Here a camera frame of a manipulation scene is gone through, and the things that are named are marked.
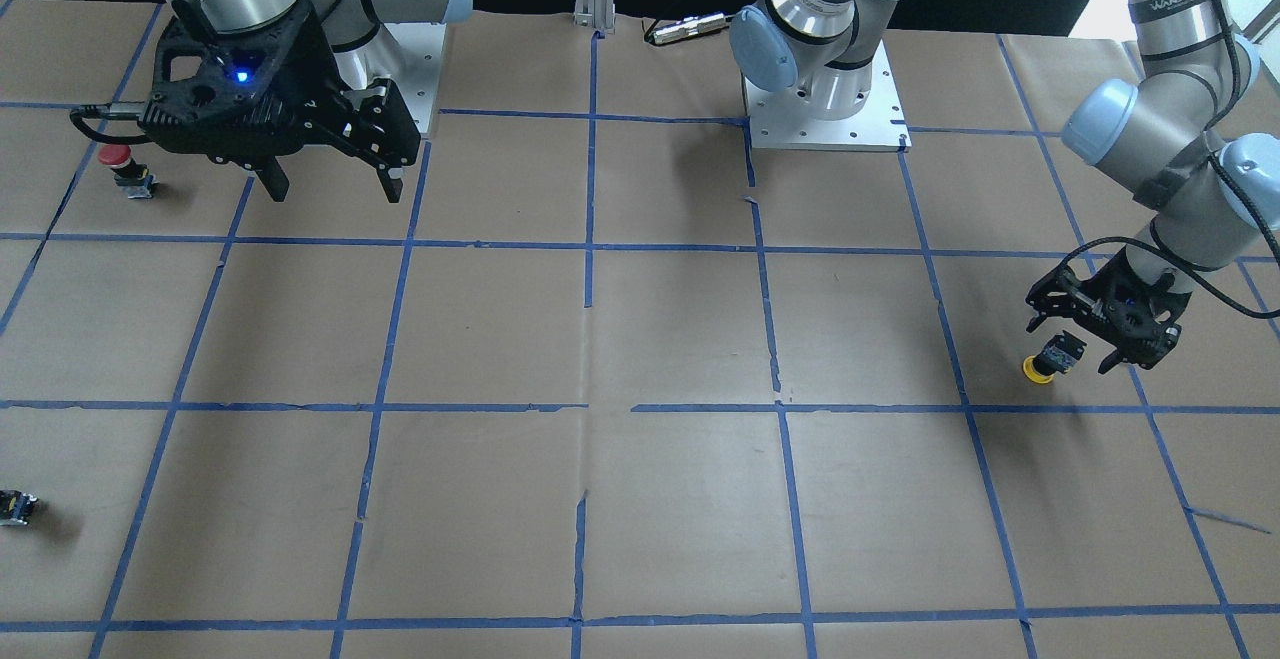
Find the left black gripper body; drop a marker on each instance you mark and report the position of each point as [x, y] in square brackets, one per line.
[1100, 310]

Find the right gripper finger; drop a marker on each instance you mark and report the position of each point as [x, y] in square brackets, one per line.
[391, 180]
[273, 177]

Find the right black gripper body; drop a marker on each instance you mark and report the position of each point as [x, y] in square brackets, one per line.
[322, 67]

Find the yellow push button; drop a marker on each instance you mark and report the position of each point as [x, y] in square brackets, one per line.
[1057, 357]

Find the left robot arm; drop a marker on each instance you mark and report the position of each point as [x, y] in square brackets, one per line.
[1211, 198]

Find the red push button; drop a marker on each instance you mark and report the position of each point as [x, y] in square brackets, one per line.
[133, 178]

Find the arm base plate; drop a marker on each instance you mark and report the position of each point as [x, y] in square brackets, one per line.
[844, 110]
[420, 57]

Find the small black switch block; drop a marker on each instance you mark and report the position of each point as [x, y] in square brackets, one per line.
[17, 507]

